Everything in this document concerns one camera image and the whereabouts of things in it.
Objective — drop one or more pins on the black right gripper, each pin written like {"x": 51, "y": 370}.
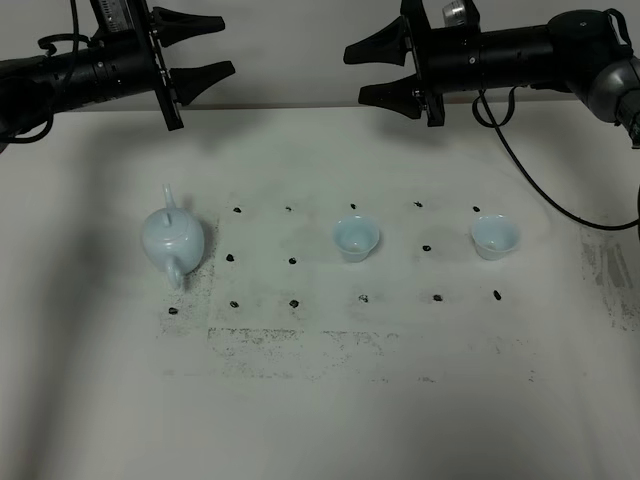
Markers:
{"x": 436, "y": 53}

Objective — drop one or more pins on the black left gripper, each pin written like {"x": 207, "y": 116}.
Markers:
{"x": 131, "y": 62}

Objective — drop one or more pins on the light blue porcelain teapot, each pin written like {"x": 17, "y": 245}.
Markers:
{"x": 173, "y": 240}

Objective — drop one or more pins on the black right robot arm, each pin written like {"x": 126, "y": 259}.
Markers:
{"x": 584, "y": 52}

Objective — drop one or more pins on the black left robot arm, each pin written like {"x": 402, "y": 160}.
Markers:
{"x": 61, "y": 79}

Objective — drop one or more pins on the right blue porcelain teacup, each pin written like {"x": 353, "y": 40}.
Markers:
{"x": 494, "y": 236}

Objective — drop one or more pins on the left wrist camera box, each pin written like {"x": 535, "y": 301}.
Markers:
{"x": 112, "y": 16}

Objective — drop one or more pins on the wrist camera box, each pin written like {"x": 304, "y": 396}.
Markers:
{"x": 112, "y": 16}
{"x": 461, "y": 13}

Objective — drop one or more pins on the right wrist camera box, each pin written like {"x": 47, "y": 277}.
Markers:
{"x": 461, "y": 13}

